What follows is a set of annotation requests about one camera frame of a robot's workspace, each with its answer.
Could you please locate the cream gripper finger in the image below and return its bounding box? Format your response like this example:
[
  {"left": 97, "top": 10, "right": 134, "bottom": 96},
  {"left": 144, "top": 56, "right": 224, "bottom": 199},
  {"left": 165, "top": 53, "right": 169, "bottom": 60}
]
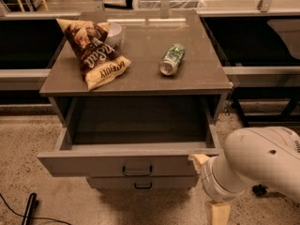
[
  {"left": 188, "top": 154, "right": 209, "bottom": 174},
  {"left": 205, "top": 201, "right": 231, "bottom": 225}
]

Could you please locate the grey top drawer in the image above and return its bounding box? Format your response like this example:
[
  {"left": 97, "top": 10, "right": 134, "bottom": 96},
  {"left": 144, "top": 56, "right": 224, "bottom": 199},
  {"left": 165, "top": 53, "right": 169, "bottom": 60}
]
[{"left": 38, "top": 96, "right": 218, "bottom": 178}]

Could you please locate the grey drawer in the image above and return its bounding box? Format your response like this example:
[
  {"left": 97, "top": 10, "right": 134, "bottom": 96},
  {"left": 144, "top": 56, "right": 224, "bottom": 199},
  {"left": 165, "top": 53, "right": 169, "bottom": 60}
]
[
  {"left": 87, "top": 175, "right": 198, "bottom": 189},
  {"left": 38, "top": 96, "right": 218, "bottom": 178}
]

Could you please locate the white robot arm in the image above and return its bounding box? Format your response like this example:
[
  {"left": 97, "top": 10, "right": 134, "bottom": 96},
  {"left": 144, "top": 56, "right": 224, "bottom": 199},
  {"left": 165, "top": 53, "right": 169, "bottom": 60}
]
[{"left": 189, "top": 127, "right": 300, "bottom": 225}]

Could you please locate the grey drawer cabinet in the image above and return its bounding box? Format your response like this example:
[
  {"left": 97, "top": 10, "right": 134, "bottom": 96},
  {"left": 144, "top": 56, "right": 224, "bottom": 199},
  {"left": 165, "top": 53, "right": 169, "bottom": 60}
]
[{"left": 39, "top": 9, "right": 234, "bottom": 192}]

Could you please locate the grey bottom drawer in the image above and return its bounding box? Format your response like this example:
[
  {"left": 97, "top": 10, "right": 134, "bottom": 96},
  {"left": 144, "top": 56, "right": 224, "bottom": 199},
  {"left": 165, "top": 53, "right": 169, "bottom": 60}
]
[{"left": 87, "top": 175, "right": 198, "bottom": 189}]

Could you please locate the black office chair base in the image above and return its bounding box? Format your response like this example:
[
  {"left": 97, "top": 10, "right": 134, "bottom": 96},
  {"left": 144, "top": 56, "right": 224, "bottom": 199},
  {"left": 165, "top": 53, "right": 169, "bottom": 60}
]
[{"left": 224, "top": 127, "right": 300, "bottom": 202}]

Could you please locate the green soda can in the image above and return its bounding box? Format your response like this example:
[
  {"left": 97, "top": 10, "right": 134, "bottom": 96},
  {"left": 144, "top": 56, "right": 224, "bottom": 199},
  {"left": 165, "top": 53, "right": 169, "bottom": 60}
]
[{"left": 158, "top": 43, "right": 186, "bottom": 76}]

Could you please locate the brown and yellow chip bag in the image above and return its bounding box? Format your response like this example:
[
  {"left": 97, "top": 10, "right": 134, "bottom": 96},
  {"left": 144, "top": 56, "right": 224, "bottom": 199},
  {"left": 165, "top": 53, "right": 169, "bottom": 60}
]
[{"left": 56, "top": 19, "right": 130, "bottom": 91}]

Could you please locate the white bowl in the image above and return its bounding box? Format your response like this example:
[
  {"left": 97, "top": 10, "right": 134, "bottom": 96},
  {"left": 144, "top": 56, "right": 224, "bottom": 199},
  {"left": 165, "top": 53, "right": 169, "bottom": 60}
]
[{"left": 105, "top": 22, "right": 122, "bottom": 47}]

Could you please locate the black bar on floor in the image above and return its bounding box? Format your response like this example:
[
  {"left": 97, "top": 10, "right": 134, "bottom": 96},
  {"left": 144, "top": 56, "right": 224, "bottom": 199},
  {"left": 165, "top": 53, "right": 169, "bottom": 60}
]
[{"left": 21, "top": 193, "right": 38, "bottom": 225}]

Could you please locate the black floor cable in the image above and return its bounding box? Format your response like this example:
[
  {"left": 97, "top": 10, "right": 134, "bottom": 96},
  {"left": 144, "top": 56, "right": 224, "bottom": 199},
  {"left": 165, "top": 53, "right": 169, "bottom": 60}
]
[{"left": 0, "top": 192, "right": 73, "bottom": 225}]

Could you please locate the white wire basket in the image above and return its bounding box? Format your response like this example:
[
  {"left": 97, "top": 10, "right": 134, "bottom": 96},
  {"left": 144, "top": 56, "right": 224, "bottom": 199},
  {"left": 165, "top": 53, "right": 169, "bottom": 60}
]
[{"left": 133, "top": 0, "right": 207, "bottom": 9}]

